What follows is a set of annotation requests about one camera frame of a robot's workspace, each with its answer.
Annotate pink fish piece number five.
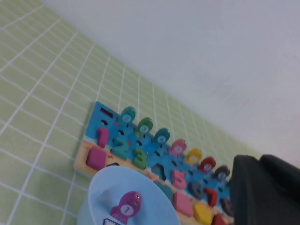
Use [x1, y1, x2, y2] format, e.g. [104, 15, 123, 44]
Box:
[168, 138, 188, 157]

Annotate magenta square shape block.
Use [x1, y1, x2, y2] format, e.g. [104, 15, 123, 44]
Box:
[85, 146, 109, 171]

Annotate yellow shape block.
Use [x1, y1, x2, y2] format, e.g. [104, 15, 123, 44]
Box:
[193, 202, 213, 225]

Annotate wooden number puzzle board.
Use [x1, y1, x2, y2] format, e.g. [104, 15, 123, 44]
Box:
[74, 101, 235, 225]

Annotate green checked tablecloth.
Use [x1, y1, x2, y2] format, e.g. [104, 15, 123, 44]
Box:
[0, 0, 263, 225]

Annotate blue wooden number four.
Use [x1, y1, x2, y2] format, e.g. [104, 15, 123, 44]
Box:
[151, 163, 167, 181]

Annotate yellow fish piece number six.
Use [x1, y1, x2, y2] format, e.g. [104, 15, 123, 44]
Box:
[184, 148, 203, 165]

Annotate red shape block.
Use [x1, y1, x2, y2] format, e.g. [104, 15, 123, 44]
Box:
[210, 212, 227, 225]

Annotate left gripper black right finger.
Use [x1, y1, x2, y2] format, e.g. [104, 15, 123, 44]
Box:
[259, 154, 300, 201]

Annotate pink wooden number five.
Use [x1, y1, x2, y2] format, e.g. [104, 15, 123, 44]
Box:
[171, 169, 188, 189]

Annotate pink shape block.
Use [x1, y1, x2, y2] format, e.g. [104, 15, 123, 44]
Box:
[172, 191, 195, 218]

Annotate teal fish piece number two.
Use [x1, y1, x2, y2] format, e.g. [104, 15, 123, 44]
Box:
[116, 106, 136, 126]

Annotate teal shape block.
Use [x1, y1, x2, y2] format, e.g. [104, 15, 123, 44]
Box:
[153, 180, 174, 201]

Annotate blue-green fish piece number four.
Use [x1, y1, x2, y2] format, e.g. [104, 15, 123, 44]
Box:
[153, 127, 171, 145]

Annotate teal wooden number two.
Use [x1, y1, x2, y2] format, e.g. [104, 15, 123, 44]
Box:
[111, 137, 131, 160]

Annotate red wooden number seven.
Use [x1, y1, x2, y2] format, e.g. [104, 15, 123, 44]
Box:
[203, 187, 220, 207]

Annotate purple fish piece number one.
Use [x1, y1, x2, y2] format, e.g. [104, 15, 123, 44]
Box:
[110, 191, 143, 225]

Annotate magenta wooden number one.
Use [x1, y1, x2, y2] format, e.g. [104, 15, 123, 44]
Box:
[96, 127, 110, 148]

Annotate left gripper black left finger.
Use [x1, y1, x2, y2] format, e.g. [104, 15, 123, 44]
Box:
[229, 155, 300, 225]

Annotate brown fish piece number eight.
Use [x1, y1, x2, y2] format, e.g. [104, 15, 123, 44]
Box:
[212, 165, 231, 181]

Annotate green fish piece number three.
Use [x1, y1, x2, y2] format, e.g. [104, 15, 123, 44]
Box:
[135, 117, 154, 138]

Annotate red fish piece number seven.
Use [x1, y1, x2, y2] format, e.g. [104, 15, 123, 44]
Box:
[198, 156, 217, 173]

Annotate light blue plastic bowl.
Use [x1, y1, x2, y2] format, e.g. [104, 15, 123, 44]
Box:
[77, 165, 181, 225]

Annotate green wooden number three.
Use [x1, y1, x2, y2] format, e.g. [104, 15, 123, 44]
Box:
[131, 147, 149, 169]

